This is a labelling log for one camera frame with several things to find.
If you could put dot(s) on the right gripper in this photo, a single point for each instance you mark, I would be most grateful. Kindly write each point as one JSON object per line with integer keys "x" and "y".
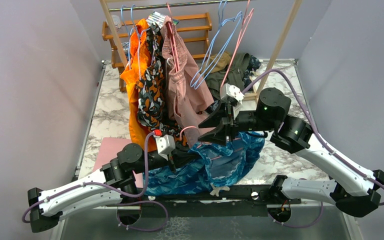
{"x": 219, "y": 135}

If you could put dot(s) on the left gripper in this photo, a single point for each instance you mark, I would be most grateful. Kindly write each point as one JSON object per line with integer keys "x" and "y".
{"x": 181, "y": 157}

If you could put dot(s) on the pink wire hanger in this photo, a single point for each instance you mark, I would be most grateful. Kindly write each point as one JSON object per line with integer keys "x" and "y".
{"x": 247, "y": 16}
{"x": 187, "y": 130}

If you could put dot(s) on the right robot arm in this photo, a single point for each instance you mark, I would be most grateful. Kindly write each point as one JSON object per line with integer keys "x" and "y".
{"x": 352, "y": 188}

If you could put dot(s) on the olive green garment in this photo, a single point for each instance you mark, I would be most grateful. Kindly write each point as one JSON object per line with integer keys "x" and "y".
{"x": 235, "y": 75}

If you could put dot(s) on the tan garment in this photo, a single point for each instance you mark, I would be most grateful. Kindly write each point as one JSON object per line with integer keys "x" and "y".
{"x": 216, "y": 63}

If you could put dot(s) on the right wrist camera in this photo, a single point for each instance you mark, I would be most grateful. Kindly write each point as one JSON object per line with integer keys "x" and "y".
{"x": 231, "y": 94}

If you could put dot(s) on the clear plastic cup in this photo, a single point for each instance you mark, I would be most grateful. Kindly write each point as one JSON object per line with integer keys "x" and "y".
{"x": 117, "y": 22}

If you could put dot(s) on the camouflage patterned shorts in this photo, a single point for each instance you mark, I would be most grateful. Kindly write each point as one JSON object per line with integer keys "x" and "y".
{"x": 153, "y": 105}

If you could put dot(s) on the pink mat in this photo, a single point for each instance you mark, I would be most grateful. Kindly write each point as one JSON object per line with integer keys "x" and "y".
{"x": 112, "y": 152}

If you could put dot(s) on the marker pen pack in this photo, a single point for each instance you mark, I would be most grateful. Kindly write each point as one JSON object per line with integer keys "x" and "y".
{"x": 156, "y": 19}

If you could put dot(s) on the hanger holding pink shorts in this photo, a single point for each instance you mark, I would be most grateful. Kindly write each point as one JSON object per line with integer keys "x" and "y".
{"x": 173, "y": 41}

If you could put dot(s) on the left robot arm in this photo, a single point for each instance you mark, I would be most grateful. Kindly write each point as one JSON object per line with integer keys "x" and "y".
{"x": 48, "y": 207}

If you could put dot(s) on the wooden clothes rack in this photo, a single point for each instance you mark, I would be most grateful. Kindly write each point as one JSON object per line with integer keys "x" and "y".
{"x": 116, "y": 36}

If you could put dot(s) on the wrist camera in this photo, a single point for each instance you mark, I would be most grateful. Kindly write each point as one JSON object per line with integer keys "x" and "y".
{"x": 165, "y": 143}
{"x": 231, "y": 94}

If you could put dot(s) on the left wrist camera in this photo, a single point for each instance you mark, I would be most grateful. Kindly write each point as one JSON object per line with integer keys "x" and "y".
{"x": 165, "y": 143}

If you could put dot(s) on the blue lidded jar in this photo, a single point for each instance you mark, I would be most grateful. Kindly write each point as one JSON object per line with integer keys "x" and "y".
{"x": 126, "y": 49}

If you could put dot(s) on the pink shorts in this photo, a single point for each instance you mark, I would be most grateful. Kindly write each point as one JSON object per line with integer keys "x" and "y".
{"x": 187, "y": 105}

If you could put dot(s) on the orange shorts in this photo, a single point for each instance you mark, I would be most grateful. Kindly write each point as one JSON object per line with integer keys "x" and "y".
{"x": 131, "y": 78}

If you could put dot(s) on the dark navy patterned garment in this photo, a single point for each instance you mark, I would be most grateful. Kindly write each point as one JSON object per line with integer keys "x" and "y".
{"x": 253, "y": 65}

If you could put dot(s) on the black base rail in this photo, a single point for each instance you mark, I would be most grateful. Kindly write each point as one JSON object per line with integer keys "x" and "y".
{"x": 240, "y": 200}

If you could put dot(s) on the wooden shelf unit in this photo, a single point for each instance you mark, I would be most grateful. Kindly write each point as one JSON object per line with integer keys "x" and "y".
{"x": 194, "y": 29}

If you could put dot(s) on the blue patterned shorts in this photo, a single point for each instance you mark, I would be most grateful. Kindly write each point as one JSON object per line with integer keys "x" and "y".
{"x": 215, "y": 169}

